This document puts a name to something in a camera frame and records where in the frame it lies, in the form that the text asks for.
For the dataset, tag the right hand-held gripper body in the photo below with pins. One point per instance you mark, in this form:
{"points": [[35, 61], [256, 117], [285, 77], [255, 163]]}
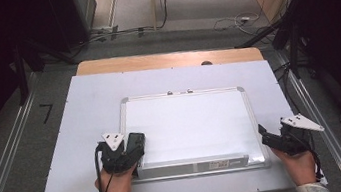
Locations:
{"points": [[295, 137]]}

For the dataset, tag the black metal stand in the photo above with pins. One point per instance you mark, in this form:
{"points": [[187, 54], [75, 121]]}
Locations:
{"points": [[294, 51]]}

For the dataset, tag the person's left hand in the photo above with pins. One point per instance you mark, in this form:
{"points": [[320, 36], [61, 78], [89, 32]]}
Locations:
{"points": [[117, 187]]}

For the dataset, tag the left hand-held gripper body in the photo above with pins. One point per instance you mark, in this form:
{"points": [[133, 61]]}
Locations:
{"points": [[114, 156]]}

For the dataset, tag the wooden table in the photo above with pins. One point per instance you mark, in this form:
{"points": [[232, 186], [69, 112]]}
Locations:
{"points": [[153, 61]]}

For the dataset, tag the person's right hand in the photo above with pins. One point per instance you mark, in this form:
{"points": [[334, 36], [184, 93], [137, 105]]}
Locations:
{"points": [[296, 165]]}

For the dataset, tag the black whiteboard eraser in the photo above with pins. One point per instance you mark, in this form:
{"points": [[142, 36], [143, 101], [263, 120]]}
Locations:
{"points": [[136, 138]]}

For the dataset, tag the metal-framed whiteboard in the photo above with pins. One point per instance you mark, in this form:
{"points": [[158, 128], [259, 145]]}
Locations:
{"points": [[193, 126]]}

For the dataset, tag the grey power strip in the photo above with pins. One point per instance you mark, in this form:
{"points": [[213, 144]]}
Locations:
{"points": [[105, 31]]}

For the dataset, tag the large white table sheet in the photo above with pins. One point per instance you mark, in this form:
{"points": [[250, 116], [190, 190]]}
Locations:
{"points": [[91, 100]]}

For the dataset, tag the black cabinet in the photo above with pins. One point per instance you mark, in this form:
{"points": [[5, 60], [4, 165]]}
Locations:
{"points": [[69, 16]]}

